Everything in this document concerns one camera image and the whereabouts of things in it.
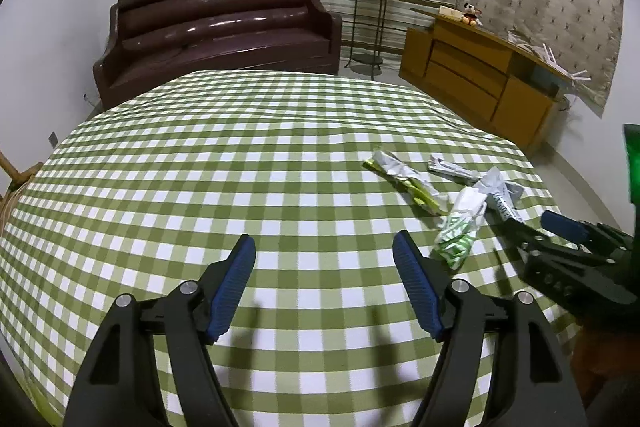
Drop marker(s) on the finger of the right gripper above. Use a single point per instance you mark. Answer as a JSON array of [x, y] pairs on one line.
[[570, 229], [534, 247]]

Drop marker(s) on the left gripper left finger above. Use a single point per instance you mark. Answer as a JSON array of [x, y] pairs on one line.
[[118, 384]]

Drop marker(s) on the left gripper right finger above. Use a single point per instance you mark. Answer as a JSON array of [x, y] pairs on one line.
[[530, 381]]

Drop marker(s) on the green white plastic wrapper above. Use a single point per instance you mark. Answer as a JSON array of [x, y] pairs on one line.
[[458, 233]]

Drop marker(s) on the silver foil packet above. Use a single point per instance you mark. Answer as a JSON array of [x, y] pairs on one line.
[[452, 171]]

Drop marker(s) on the silver wrapper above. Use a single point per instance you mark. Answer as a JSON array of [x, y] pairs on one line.
[[422, 192]]

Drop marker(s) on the white camel milk powder bag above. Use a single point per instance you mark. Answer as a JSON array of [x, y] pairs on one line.
[[501, 196]]

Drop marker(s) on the green bottle yellow label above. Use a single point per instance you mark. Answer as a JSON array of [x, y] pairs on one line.
[[632, 141]]

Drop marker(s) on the wooden sideboard cabinet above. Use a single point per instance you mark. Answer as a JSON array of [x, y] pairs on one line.
[[492, 84]]

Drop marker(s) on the green checkered tablecloth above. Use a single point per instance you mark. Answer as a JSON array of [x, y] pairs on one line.
[[147, 194]]

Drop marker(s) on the wooden chair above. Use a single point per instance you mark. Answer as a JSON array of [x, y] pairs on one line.
[[18, 183]]

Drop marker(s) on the mickey mouse plush toy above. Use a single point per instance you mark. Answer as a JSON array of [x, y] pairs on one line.
[[471, 15]]

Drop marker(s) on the cream box on cabinet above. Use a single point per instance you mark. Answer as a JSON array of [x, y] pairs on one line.
[[446, 11]]

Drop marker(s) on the black metal plant stand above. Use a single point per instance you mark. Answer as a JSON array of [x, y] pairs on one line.
[[369, 55]]

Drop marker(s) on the dark red leather sofa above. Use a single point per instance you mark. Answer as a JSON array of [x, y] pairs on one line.
[[152, 42]]

